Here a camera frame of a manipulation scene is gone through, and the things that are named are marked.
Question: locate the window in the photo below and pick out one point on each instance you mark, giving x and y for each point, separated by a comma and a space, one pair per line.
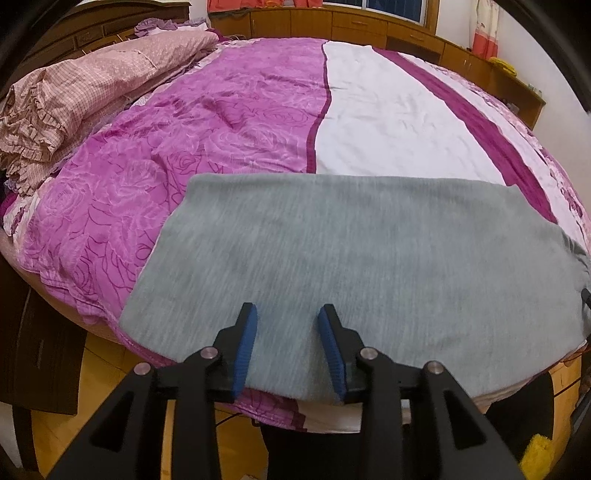
395, 10

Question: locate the orange red hanging clothes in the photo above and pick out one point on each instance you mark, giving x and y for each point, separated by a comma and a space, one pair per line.
258, 3

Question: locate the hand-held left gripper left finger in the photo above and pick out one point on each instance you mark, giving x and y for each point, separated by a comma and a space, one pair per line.
245, 347

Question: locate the grey pants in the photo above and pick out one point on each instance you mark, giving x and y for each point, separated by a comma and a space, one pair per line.
351, 272

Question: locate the yellow cloth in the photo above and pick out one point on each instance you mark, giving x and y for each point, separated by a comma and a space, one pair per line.
503, 65

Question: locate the purple rose-print bed sheet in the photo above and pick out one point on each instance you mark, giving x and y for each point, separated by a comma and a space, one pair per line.
258, 124

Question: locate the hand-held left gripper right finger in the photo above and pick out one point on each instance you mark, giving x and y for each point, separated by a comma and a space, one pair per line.
330, 350

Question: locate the pink checked quilt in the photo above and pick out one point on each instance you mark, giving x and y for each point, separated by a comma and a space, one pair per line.
78, 92

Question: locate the dark wooden nightstand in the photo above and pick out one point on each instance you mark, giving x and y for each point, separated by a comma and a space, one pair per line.
32, 341

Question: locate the wooden cabinet row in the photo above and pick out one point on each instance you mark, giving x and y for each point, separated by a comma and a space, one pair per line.
415, 41

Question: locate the pink floral curtain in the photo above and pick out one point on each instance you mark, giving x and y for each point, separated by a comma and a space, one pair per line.
485, 27

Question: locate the yellow fluffy duster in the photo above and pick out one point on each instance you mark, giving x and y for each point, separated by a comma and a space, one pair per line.
536, 454

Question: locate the dark wooden headboard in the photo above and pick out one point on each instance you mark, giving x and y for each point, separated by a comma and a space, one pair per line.
69, 32

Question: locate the person's dark trousers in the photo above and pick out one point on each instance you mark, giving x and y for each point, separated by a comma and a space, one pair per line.
314, 454

